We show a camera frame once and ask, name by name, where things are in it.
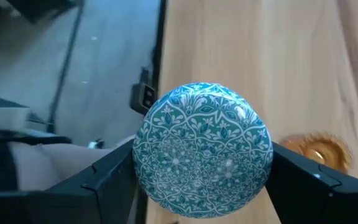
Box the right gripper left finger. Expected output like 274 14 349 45
0 138 137 224

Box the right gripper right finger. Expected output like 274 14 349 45
264 141 358 224

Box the amber glass candle holder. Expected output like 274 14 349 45
280 132 354 175

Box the teal patterned candle holder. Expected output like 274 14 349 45
132 82 275 219

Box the person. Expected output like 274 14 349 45
0 116 136 192

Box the thin black rig leg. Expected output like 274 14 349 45
47 0 85 134

